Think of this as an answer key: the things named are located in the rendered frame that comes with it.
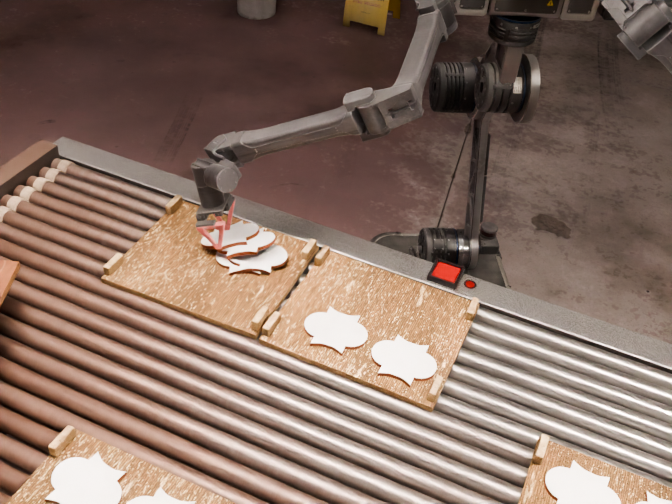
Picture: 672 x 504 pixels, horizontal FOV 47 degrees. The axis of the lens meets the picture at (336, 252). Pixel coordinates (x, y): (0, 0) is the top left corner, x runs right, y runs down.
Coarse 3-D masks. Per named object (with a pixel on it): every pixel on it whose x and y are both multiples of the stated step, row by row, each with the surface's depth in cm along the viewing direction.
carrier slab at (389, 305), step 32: (320, 288) 185; (352, 288) 186; (384, 288) 186; (416, 288) 187; (288, 320) 176; (384, 320) 178; (416, 320) 179; (448, 320) 180; (288, 352) 169; (320, 352) 169; (352, 352) 170; (448, 352) 172; (384, 384) 164; (416, 384) 164
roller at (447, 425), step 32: (32, 256) 188; (96, 288) 183; (192, 320) 176; (256, 352) 171; (320, 384) 168; (352, 384) 165; (416, 416) 161; (448, 416) 161; (480, 448) 158; (512, 448) 156
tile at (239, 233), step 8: (240, 224) 196; (248, 224) 195; (216, 232) 194; (224, 232) 194; (232, 232) 193; (240, 232) 192; (248, 232) 191; (256, 232) 191; (216, 240) 190; (224, 240) 190; (232, 240) 189; (240, 240) 188; (208, 248) 189; (224, 248) 188
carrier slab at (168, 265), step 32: (160, 224) 198; (192, 224) 199; (128, 256) 188; (160, 256) 189; (192, 256) 190; (288, 256) 193; (128, 288) 180; (160, 288) 181; (192, 288) 181; (224, 288) 182; (256, 288) 183; (288, 288) 184; (224, 320) 174
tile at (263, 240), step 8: (264, 232) 192; (248, 240) 189; (256, 240) 189; (264, 240) 188; (272, 240) 187; (232, 248) 187; (240, 248) 186; (248, 248) 186; (256, 248) 185; (264, 248) 186; (232, 256) 185
